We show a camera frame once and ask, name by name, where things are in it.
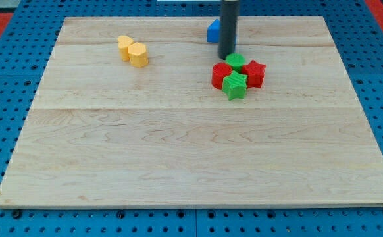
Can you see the green star block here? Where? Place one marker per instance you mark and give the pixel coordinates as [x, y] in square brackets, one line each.
[235, 85]

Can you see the red star block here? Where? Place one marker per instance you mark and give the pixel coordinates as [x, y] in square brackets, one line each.
[255, 73]

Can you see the red cylinder block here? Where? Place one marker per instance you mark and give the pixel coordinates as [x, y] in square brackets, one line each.
[219, 71]

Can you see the light wooden board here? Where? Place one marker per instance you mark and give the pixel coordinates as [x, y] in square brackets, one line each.
[103, 134]

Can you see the green cylinder block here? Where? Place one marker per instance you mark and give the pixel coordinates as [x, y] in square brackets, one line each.
[236, 61]

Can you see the yellow hexagon block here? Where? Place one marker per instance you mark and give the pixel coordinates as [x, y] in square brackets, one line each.
[138, 55]

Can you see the blue pentagon block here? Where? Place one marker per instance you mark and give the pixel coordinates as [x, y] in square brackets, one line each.
[213, 31]

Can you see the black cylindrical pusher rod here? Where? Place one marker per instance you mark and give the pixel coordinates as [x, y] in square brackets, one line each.
[229, 11]

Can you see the yellow heart block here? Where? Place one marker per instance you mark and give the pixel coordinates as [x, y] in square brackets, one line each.
[123, 43]

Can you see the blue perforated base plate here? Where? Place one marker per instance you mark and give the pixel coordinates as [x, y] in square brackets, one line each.
[25, 47]

